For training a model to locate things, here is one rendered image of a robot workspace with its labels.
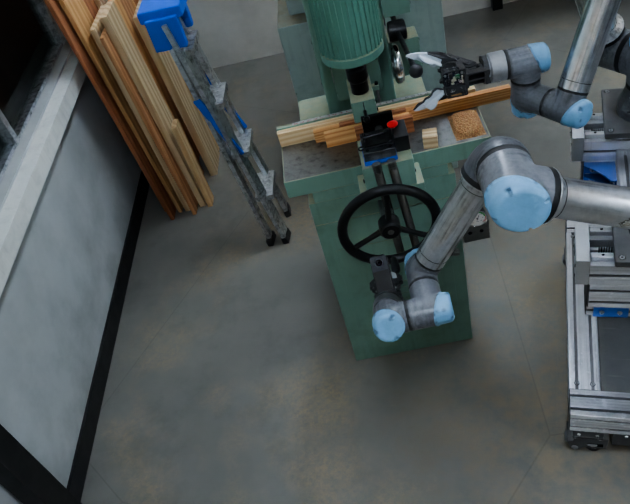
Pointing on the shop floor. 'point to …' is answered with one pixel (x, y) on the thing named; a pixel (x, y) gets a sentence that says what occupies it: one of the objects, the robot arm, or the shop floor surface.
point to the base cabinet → (354, 295)
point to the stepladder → (180, 40)
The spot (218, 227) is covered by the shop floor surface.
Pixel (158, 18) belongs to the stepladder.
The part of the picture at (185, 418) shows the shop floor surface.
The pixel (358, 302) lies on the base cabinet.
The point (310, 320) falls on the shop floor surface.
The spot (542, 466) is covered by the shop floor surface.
